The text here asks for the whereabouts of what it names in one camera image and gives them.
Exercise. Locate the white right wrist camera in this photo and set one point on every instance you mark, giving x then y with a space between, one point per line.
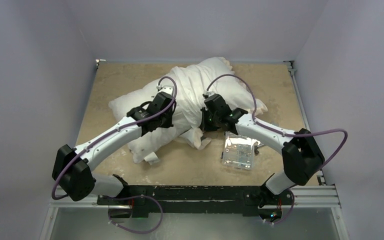
208 94

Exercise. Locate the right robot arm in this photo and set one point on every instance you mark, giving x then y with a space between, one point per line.
301 155

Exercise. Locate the grey plush ruffled pillowcase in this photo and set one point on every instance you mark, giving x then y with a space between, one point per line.
212 75

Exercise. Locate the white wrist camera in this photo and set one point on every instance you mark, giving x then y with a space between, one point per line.
208 94
168 89

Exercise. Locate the aluminium frame rail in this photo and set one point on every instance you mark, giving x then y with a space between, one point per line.
209 97

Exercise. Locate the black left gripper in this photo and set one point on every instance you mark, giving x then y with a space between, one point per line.
168 123

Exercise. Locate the black handled tool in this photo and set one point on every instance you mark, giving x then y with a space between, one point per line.
260 147

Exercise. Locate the clear plastic screw box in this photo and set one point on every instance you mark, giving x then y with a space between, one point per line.
239 151

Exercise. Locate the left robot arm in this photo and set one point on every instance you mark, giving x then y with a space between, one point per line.
73 167

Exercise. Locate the white pillow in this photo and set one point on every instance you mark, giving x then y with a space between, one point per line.
130 114

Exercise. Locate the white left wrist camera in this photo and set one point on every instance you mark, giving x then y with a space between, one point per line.
168 89

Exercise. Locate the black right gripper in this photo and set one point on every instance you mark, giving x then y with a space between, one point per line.
206 122

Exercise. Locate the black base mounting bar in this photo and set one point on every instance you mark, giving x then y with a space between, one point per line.
247 200

